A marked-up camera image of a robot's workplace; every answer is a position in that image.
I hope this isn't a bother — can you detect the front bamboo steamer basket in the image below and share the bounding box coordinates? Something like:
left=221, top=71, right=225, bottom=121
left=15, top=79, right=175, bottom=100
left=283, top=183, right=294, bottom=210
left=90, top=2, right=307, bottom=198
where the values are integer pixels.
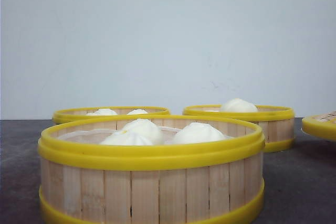
left=38, top=115, right=265, bottom=223

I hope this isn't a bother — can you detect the back left basket bun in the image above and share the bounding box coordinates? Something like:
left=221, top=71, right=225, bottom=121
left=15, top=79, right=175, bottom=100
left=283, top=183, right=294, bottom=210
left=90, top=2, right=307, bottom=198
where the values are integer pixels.
left=92, top=108, right=118, bottom=115

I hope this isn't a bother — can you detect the front right white bun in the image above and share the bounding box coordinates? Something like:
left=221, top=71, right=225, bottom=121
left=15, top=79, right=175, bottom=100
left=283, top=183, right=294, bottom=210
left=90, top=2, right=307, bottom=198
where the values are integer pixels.
left=172, top=122, right=229, bottom=144

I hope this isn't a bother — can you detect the white bun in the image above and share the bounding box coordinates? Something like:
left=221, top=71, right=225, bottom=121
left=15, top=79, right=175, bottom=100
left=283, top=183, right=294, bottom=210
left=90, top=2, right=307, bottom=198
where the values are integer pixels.
left=172, top=122, right=229, bottom=144
left=100, top=131, right=153, bottom=146
left=121, top=119, right=164, bottom=145

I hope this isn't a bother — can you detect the front middle white bun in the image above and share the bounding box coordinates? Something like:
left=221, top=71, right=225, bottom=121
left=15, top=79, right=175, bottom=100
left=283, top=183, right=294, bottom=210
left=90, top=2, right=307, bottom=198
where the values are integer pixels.
left=121, top=119, right=164, bottom=145

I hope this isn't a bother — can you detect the yellow woven steamer lid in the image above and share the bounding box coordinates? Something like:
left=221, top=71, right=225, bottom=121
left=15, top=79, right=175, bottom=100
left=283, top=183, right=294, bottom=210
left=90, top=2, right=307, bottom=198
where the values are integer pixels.
left=302, top=112, right=336, bottom=141

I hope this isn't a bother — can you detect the basket bun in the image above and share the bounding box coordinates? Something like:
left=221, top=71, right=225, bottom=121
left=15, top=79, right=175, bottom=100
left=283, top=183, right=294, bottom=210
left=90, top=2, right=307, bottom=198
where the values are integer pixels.
left=220, top=98, right=258, bottom=113
left=92, top=108, right=118, bottom=115

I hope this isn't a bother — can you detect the back right basket bun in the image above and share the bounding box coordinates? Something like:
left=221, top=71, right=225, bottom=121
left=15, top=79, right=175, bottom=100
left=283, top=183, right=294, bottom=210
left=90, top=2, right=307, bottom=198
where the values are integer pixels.
left=220, top=98, right=258, bottom=113

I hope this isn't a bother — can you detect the front left white bun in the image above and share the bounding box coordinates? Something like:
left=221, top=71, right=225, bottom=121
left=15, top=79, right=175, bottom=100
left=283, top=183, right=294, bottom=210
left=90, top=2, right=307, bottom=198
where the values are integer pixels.
left=100, top=131, right=153, bottom=146

